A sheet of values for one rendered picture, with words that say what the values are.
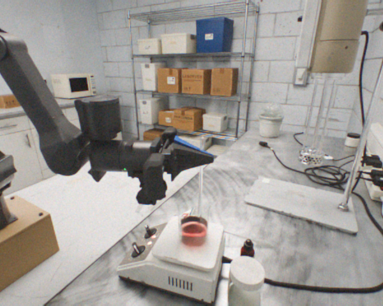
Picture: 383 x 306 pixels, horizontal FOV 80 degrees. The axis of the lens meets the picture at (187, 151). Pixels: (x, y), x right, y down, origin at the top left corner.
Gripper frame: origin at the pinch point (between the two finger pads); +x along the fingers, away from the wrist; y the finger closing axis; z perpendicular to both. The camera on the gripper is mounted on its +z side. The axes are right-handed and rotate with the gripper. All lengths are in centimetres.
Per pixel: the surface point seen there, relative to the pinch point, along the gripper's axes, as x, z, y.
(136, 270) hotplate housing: -10.5, 21.7, 4.7
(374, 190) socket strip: 57, 22, -31
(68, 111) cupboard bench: -155, 37, -219
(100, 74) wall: -163, 0, -337
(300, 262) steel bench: 24.1, 25.6, -3.4
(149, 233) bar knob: -9.6, 19.7, -3.4
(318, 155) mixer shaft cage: 33.9, 8.2, -24.7
